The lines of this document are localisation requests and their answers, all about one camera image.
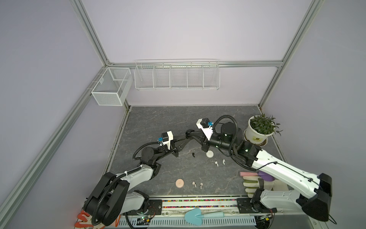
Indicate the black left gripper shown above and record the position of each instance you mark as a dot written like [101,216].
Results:
[176,144]

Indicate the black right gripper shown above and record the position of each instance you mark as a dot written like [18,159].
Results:
[205,142]

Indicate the black earbud charging case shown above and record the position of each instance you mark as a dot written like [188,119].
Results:
[189,132]

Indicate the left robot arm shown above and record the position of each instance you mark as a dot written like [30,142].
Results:
[110,195]

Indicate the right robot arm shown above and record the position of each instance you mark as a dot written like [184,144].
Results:
[313,193]

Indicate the white earbud charging case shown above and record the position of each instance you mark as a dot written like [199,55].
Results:
[210,154]

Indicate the pink earbud charging case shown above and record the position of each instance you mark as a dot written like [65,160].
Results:
[179,183]

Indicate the potted green plant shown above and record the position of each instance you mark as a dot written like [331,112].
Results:
[260,128]

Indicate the teal garden trowel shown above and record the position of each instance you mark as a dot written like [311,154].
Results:
[195,216]

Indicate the purple pink garden trowel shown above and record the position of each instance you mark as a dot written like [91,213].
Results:
[262,175]

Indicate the green circuit board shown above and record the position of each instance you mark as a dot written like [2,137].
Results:
[143,221]

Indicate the white mesh box basket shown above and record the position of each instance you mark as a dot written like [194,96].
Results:
[113,86]

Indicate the red white work glove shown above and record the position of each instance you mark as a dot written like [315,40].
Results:
[84,221]

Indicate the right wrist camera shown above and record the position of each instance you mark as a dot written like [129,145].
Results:
[206,126]

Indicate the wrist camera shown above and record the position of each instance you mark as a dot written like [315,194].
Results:
[206,126]
[165,139]

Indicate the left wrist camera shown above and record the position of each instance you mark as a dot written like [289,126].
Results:
[165,139]

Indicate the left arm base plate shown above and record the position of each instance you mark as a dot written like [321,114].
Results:
[153,207]

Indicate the white wire shelf basket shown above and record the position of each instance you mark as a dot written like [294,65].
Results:
[177,75]

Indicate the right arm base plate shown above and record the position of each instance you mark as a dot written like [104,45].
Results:
[246,205]

